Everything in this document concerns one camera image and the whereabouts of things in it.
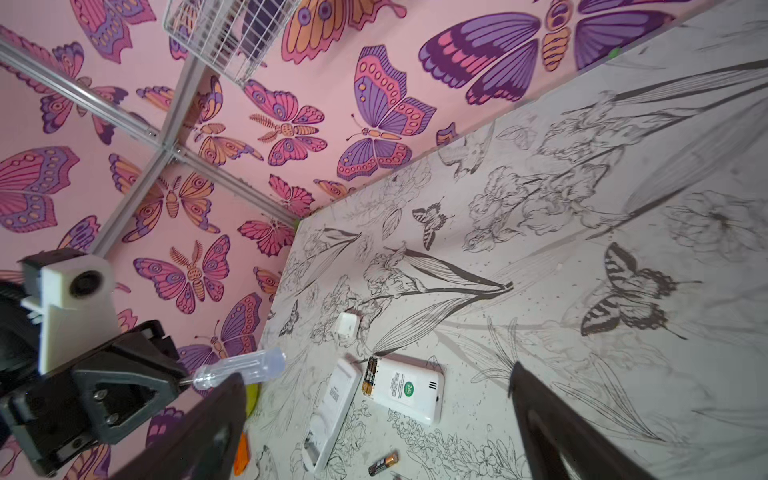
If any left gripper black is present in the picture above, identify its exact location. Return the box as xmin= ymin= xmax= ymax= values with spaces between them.
xmin=1 ymin=281 xmax=188 ymax=477

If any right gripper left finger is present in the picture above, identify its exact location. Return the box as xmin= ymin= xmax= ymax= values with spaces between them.
xmin=110 ymin=374 xmax=246 ymax=480

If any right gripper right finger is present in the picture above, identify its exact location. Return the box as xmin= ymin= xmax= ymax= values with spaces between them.
xmin=509 ymin=362 xmax=653 ymax=480

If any clear handle screwdriver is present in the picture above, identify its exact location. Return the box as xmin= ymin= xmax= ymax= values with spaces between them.
xmin=180 ymin=347 xmax=286 ymax=390

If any white remote control with batteries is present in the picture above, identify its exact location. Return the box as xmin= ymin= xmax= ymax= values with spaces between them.
xmin=302 ymin=357 xmax=362 ymax=475

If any orange lego brick on table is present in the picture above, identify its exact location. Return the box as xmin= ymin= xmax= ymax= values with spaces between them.
xmin=233 ymin=433 xmax=251 ymax=477

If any lime green bowl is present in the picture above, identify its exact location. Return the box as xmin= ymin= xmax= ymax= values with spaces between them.
xmin=245 ymin=384 xmax=261 ymax=418

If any white wire basket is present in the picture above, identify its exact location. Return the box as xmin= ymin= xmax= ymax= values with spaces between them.
xmin=163 ymin=0 xmax=299 ymax=87

